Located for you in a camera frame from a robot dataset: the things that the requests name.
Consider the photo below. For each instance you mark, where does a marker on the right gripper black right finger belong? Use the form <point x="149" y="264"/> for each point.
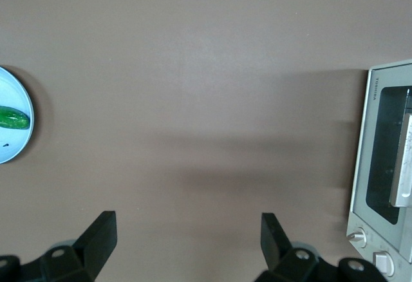
<point x="273" y="246"/>

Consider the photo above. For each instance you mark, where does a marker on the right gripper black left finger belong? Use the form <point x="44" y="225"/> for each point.
<point x="93" y="246"/>

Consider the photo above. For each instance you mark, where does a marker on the silver pointer oven knob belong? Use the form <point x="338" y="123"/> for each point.
<point x="360" y="237"/>

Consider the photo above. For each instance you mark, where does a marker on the silver toaster oven body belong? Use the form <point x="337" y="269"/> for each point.
<point x="370" y="262"/>

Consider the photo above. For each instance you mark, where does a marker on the silver round oven knob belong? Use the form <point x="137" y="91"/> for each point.
<point x="383" y="262"/>

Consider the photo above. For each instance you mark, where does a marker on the green cucumber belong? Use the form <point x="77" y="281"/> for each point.
<point x="13" y="118"/>

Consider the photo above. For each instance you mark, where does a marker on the light blue round plate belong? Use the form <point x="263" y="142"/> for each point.
<point x="13" y="89"/>

